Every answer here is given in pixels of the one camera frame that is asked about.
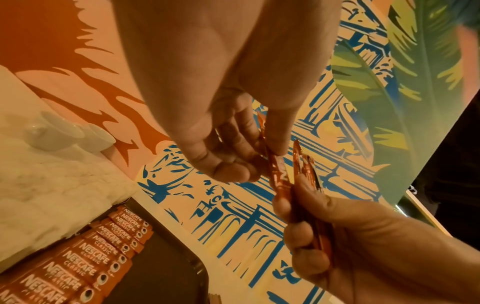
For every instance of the person's left hand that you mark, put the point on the person's left hand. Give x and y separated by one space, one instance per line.
225 53

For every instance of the person's right hand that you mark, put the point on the person's right hand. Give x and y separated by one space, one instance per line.
390 255

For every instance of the dark brown tray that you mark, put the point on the dark brown tray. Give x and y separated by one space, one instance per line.
165 261

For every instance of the row of tea bags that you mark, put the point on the row of tea bags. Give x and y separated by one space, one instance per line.
52 190

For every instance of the row of red Nescafe sachets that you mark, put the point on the row of red Nescafe sachets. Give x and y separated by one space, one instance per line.
82 255

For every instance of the small white cup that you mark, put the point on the small white cup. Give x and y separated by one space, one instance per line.
99 138
52 133

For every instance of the wooden shelf frame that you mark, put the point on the wooden shelf frame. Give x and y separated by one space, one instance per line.
424 211

